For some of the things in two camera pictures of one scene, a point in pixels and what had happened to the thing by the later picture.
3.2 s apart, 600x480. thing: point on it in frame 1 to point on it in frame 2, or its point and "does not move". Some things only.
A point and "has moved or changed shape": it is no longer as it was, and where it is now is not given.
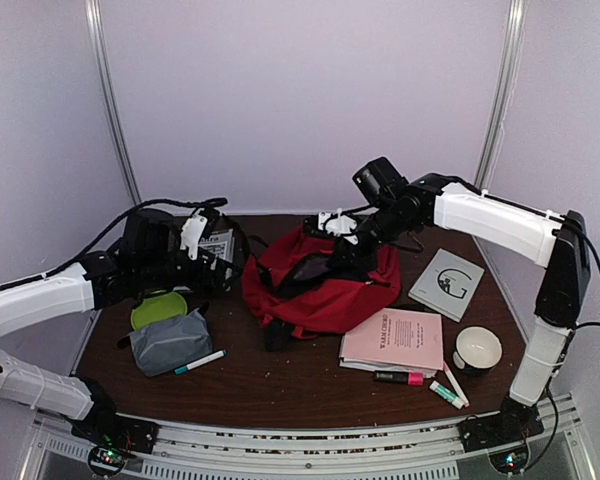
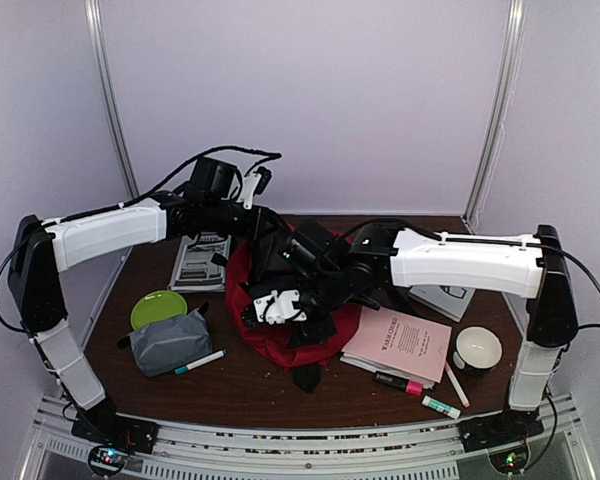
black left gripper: x=202 y=287 to x=260 y=213
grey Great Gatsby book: x=447 y=285 does not move
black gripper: x=339 y=224 to x=277 y=308
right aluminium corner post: x=508 y=67 does not move
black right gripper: x=351 y=255 to x=316 y=333
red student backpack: x=308 y=285 has moved or changed shape
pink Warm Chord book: x=395 y=340 has moved or changed shape
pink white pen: x=456 y=387 does not move
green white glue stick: x=450 y=397 to x=441 y=406
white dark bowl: x=477 y=349 does not move
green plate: x=158 y=307 does not move
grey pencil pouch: x=161 y=348 does not move
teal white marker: x=201 y=362 does not move
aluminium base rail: x=429 y=450 does not move
